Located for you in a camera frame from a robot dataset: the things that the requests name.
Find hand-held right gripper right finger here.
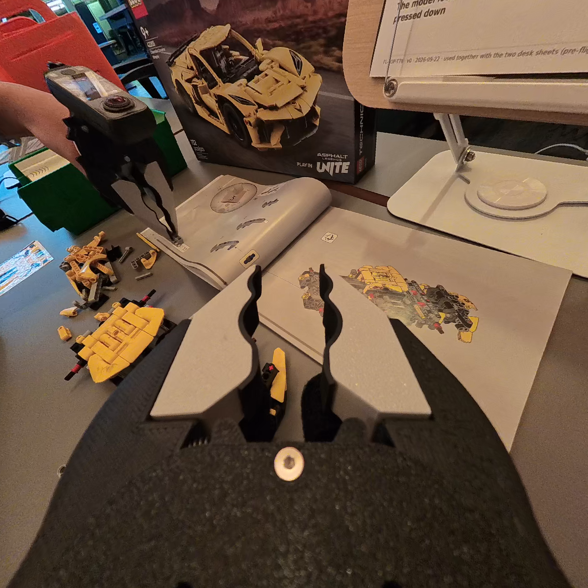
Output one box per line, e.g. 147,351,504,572
300,264,433,445

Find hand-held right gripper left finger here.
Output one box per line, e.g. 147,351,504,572
150,265,278,444

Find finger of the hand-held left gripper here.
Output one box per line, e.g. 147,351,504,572
111,179,175,237
145,161,181,240

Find green box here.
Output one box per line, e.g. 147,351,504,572
8,108,189,233

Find pile of brick parts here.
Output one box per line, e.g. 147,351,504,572
56,231,162,341

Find yellow black toy brick car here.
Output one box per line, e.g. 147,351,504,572
63,288,289,418

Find instruction booklet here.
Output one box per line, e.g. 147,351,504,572
137,174,573,454

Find grey desk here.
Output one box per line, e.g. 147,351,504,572
0,96,588,588

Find person's left hand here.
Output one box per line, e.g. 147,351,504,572
25,92,87,174

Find white sheets stack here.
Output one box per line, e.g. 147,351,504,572
22,149,67,183

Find red box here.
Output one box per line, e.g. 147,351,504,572
0,0,126,95

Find colourful sticker sheet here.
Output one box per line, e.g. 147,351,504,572
0,240,54,298

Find toy car set box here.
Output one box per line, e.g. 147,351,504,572
125,0,378,185

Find white document stand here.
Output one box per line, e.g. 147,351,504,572
342,0,588,279

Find printed paper sheet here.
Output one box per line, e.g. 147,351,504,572
369,0,588,79

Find white cable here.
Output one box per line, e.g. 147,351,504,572
534,142,588,162

